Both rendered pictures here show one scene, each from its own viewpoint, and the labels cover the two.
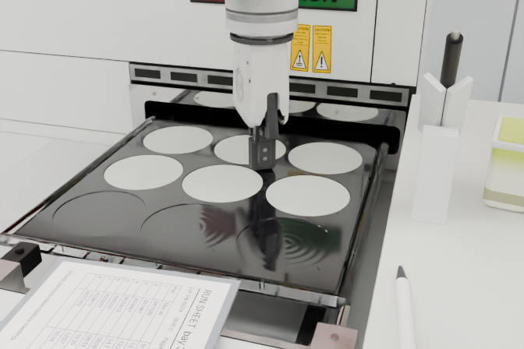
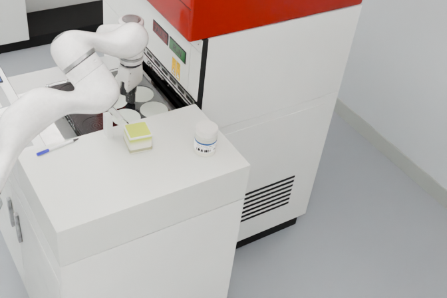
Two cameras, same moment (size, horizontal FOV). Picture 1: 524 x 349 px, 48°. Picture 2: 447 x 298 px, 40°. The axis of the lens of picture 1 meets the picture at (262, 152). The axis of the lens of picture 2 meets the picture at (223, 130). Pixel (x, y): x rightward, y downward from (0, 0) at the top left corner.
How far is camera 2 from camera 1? 1.73 m
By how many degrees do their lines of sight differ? 34
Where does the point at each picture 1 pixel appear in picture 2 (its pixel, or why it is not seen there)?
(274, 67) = (123, 74)
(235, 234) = (91, 116)
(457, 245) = (99, 143)
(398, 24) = (193, 76)
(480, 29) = not seen: outside the picture
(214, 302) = not seen: hidden behind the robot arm
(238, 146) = (139, 90)
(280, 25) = (126, 62)
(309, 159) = (148, 107)
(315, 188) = (131, 116)
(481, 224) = (114, 144)
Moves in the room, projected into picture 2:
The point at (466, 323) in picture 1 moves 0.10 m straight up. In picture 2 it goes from (70, 153) to (68, 128)
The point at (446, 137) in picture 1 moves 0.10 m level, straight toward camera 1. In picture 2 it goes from (105, 116) to (74, 124)
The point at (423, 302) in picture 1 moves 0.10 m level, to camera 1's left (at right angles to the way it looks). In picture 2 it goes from (71, 146) to (51, 130)
